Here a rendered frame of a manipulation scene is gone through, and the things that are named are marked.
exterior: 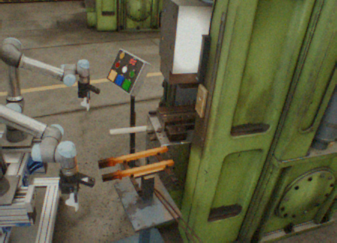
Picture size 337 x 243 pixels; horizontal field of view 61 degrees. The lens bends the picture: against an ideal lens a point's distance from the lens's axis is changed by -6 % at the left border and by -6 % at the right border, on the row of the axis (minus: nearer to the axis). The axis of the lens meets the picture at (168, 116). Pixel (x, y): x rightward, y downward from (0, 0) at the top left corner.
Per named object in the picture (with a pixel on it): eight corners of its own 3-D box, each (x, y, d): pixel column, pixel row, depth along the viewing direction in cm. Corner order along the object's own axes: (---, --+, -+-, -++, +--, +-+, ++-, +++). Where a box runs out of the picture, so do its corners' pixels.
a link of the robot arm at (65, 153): (58, 138, 131) (77, 140, 131) (61, 157, 137) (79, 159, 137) (53, 150, 124) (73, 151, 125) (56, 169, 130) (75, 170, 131)
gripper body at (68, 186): (63, 183, 145) (60, 165, 139) (80, 183, 147) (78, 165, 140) (61, 195, 139) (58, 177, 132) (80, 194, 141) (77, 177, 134)
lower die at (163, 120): (164, 131, 205) (165, 120, 201) (156, 115, 221) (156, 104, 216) (220, 124, 218) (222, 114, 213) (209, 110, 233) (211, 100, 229)
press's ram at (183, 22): (177, 80, 170) (184, 10, 148) (158, 54, 200) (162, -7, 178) (241, 77, 182) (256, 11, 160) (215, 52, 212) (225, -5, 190)
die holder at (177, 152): (157, 193, 217) (161, 145, 192) (144, 159, 247) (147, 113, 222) (226, 180, 233) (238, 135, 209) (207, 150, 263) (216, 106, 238)
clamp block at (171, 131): (169, 142, 196) (170, 134, 192) (165, 134, 203) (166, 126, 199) (186, 140, 199) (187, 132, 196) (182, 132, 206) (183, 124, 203)
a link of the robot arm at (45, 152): (40, 149, 138) (62, 150, 139) (31, 165, 129) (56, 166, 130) (37, 135, 134) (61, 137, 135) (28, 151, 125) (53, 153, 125)
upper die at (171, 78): (168, 84, 186) (169, 70, 181) (159, 70, 202) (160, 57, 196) (229, 80, 198) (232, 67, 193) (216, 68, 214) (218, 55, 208)
